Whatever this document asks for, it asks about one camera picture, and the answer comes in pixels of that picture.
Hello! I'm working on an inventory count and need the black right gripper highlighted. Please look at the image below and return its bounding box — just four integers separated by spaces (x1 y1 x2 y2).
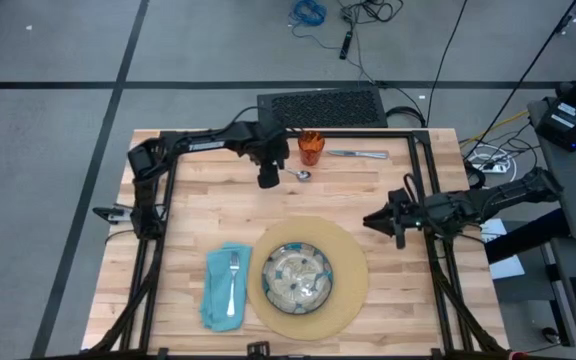
362 188 439 250

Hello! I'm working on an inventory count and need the orange item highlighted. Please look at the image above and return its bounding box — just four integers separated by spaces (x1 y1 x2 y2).
297 130 326 168

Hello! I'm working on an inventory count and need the silver metal spoon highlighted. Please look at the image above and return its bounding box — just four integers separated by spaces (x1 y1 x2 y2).
283 167 313 183

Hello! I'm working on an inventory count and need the round woven straw placemat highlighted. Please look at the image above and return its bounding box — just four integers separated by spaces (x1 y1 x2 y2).
246 215 370 342

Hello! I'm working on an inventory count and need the silver metal knife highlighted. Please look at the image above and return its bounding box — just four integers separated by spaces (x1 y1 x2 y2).
326 149 389 161

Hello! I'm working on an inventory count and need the silver metal fork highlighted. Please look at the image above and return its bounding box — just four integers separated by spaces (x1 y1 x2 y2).
225 250 241 319

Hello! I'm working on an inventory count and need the teal cloth napkin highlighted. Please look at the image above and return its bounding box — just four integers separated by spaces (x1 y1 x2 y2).
199 242 253 333

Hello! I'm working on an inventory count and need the black arm base clamp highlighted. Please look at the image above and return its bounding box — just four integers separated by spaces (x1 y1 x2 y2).
92 204 137 225

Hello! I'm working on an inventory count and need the black vented computer case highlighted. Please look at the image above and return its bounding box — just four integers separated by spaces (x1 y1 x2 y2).
256 87 389 129

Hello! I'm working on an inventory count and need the white power strip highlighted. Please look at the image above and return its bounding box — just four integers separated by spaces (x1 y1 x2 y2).
469 158 510 175

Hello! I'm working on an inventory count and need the white paper sheet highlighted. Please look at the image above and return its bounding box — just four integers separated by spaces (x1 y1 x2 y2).
480 218 527 280

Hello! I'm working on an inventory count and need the dark blue beam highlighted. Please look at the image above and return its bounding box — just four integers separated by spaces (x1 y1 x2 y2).
485 208 572 265

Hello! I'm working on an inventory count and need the grey side desk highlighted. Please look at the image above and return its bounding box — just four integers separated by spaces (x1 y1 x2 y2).
540 237 576 360

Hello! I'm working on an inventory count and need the black device with blue light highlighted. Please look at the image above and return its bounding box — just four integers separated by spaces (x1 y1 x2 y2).
535 97 576 152

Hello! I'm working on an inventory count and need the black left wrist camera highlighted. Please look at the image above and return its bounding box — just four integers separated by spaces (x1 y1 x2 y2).
257 162 282 190

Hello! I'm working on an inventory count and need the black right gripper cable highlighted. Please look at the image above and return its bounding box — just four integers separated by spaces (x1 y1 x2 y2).
401 172 422 202

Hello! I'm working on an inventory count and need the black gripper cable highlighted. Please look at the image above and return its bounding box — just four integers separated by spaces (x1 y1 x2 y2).
230 105 274 132
401 172 422 202

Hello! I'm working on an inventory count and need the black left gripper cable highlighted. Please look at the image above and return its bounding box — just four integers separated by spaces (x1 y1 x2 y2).
230 105 274 132

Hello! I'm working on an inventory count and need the black coiled cable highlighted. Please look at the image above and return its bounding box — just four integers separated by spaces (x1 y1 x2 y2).
385 105 428 129

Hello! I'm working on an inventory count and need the blue coiled cable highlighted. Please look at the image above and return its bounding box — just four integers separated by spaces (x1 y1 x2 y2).
287 0 328 39

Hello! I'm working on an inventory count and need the yellow floor cable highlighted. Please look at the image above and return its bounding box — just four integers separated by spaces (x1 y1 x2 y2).
460 109 532 147

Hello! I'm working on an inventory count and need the black floor cable bundle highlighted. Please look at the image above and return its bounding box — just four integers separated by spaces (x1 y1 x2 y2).
337 0 405 25

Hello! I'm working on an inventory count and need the long black floor cable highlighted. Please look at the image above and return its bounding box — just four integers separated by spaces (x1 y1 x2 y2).
467 0 576 146
425 0 469 126

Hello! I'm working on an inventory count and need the small black depth camera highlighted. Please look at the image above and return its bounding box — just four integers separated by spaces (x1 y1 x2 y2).
246 341 272 358

